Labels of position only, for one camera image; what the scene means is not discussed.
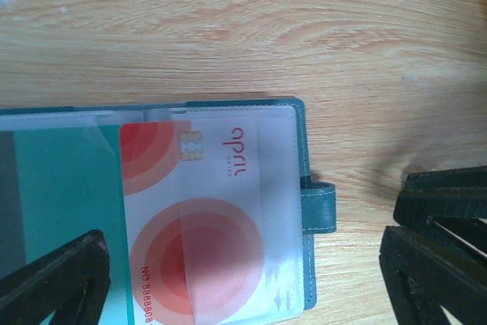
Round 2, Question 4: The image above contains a teal magnetic stripe card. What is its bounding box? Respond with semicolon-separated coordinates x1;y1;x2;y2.
1;126;134;324

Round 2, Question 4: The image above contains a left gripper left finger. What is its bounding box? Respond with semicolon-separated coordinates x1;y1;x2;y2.
1;229;110;324

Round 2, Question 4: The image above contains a teal card holder wallet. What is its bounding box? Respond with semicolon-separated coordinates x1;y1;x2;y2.
1;98;336;324

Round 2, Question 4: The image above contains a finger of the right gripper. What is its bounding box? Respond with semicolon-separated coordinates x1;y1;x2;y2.
393;167;486;260

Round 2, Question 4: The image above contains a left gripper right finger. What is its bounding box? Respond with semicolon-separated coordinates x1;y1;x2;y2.
379;226;486;324

